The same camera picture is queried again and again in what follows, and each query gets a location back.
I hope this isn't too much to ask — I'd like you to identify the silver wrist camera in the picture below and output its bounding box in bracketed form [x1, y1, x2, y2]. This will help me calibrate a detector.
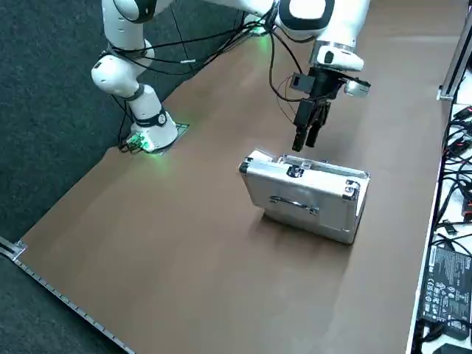
[344, 76, 372, 100]

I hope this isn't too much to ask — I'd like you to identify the black Chicony power adapter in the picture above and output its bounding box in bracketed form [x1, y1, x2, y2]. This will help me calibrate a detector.
[417, 243, 472, 342]

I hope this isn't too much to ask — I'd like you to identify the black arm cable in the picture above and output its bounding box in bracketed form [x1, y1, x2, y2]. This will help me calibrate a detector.
[106, 21, 276, 74]

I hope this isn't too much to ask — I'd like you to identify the aluminium profile post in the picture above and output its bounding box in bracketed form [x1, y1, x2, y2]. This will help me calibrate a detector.
[437, 0, 472, 101]

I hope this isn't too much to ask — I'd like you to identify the silver aluminium medical kit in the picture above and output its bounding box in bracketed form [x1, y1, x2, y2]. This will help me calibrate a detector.
[237, 153, 371, 246]

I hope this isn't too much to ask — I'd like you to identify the black plug with red light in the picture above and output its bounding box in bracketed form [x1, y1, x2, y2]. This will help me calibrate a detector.
[452, 105, 472, 122]
[443, 142, 468, 156]

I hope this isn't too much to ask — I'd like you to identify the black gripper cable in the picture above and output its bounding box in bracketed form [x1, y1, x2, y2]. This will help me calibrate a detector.
[267, 20, 314, 103]

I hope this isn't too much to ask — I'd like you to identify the aluminium table edge rail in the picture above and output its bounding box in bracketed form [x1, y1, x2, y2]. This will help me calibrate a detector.
[0, 235, 136, 354]

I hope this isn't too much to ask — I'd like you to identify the thin black base cable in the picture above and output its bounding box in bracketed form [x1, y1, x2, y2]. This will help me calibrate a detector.
[110, 94, 134, 148]

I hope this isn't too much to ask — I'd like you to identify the black power brick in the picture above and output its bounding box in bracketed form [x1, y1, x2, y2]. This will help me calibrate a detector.
[430, 341, 472, 354]

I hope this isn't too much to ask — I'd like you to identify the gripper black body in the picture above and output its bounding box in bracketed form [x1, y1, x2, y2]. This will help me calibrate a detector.
[308, 66, 350, 101]

